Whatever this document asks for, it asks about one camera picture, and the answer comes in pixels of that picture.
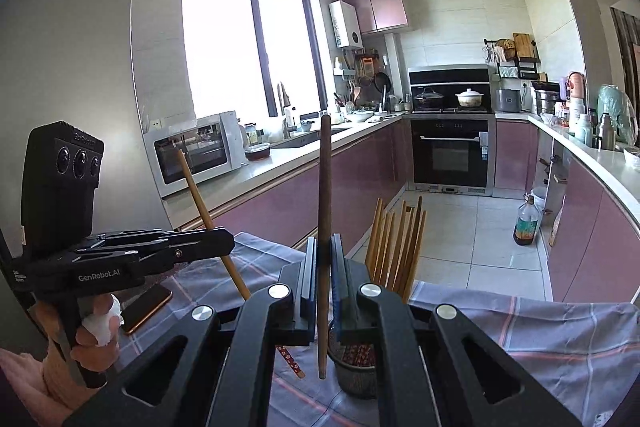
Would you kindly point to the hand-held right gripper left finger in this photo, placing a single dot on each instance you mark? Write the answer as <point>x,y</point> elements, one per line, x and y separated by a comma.
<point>302,297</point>

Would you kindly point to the oil bottle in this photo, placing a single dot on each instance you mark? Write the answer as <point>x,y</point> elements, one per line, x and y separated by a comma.
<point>526,224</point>

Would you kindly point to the white bowl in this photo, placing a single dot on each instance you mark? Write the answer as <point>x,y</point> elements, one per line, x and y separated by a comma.
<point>632,157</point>

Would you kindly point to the pink wall cabinet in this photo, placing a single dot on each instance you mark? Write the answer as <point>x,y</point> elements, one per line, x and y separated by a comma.
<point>380,7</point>

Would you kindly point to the pink base cabinets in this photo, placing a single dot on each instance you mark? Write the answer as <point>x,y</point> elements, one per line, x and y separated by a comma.
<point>300,187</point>
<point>595,232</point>
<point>515,154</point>

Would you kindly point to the white water heater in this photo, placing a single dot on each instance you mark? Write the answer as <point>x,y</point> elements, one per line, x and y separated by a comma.
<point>346,24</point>

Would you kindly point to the silver countertop appliance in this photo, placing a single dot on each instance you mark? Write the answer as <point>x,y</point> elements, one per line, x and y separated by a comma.
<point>508,100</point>

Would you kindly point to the striped curtain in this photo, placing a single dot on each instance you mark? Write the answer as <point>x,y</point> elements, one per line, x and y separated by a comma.
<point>627,47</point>

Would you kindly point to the pink kettle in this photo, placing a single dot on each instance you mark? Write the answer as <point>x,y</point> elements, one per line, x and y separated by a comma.
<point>576,92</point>

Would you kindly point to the black built-in oven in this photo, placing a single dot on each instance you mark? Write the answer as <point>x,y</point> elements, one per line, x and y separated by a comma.
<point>450,154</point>

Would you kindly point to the light green appliance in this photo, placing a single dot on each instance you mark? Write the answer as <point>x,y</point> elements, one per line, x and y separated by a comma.
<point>620,107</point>

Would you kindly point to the grey checked tablecloth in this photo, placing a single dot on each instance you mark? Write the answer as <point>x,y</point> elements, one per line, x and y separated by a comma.
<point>550,347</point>

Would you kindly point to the person's left hand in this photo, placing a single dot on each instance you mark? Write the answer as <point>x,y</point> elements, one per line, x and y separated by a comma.
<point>100,324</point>

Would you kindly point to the white casserole pot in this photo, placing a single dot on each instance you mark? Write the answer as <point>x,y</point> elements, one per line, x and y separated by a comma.
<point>470,98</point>

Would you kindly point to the person's left forearm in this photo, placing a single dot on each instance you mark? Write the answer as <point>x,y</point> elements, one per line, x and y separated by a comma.
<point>20,387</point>

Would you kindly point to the black wok with lid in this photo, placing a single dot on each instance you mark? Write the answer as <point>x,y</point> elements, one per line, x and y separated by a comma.
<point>428,99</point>

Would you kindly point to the black range hood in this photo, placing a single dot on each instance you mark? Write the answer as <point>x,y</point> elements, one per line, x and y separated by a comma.
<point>449,77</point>

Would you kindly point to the kitchen window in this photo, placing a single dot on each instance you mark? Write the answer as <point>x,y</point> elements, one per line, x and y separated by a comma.
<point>225,42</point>

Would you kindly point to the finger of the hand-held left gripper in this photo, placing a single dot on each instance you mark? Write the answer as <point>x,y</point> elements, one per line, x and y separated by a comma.
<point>200,237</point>
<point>200,251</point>

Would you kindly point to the red bowl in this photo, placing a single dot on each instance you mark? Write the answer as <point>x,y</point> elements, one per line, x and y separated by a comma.
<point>258,152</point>

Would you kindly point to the black mesh pen holder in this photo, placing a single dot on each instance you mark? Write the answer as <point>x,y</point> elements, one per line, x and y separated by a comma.
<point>350,382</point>

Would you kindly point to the stainless steamer pot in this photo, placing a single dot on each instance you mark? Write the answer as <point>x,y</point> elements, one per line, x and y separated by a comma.
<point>546,99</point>

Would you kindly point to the grey refrigerator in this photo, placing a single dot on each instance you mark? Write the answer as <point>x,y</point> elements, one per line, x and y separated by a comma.
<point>75,57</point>

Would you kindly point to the steel thermos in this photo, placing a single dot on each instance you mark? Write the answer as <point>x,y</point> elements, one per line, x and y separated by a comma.
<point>607,134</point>

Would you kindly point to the smartphone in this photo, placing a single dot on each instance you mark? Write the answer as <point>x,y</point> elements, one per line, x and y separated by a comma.
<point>147,309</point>

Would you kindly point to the wooden chopstick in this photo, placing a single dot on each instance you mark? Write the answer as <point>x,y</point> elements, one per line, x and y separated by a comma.
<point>325,182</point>
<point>197,197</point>

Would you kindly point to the chrome kitchen faucet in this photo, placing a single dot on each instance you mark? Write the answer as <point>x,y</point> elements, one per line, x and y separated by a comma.
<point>284,107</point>

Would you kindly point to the hanging utensil rack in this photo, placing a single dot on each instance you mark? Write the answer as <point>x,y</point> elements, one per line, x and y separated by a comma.
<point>365,79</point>

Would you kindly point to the bundle of wooden chopsticks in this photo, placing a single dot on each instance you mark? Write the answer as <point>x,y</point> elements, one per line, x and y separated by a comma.
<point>395,247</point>

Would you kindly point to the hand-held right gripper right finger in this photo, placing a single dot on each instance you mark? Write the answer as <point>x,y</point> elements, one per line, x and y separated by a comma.
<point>345,297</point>

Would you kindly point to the white bucket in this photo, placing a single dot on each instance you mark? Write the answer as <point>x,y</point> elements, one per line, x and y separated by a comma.
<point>539,201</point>

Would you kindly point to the white toaster oven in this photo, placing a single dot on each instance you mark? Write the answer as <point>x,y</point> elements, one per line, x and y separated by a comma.
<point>200,152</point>

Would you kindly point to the black wall shelf rack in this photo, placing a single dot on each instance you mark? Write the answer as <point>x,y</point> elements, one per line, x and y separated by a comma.
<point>520,57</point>

